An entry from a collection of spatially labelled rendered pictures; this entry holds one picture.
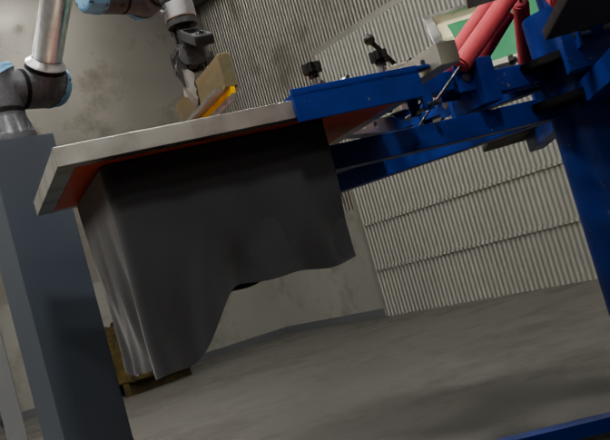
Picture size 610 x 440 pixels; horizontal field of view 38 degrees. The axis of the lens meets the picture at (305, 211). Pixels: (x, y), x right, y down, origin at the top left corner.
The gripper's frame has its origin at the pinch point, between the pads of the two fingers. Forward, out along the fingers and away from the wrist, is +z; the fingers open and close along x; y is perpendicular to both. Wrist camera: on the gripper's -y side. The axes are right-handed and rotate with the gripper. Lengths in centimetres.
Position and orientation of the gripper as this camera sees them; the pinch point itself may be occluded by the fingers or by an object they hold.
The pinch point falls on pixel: (205, 100)
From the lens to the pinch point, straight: 206.4
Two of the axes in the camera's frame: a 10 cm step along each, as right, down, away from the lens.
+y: -3.5, 1.5, 9.3
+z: 2.7, 9.6, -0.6
